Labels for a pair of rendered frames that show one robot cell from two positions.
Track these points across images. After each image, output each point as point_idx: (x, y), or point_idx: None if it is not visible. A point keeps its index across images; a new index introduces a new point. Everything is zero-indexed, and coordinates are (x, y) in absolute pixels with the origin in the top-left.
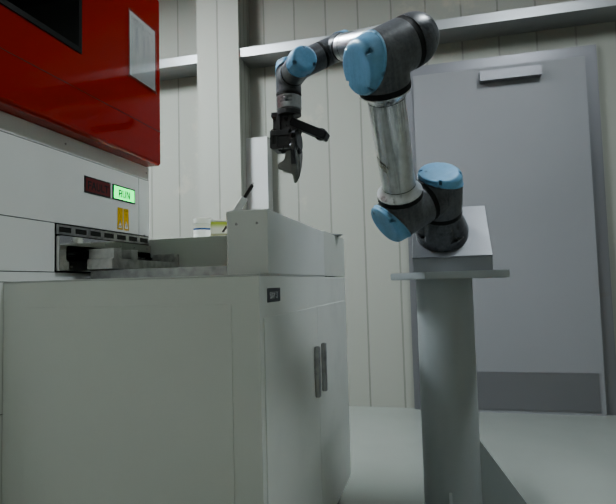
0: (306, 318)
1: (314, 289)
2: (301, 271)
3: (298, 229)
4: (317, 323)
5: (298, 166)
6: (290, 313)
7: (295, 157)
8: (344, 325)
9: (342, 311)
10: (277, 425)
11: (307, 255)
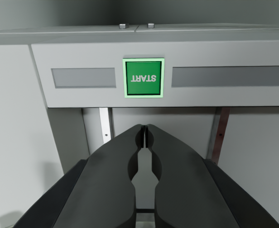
0: (185, 29)
1: (141, 33)
2: (213, 33)
3: (253, 38)
4: (135, 30)
5: (156, 152)
6: (250, 28)
7: (233, 182)
8: None
9: None
10: (250, 25)
11: (182, 35)
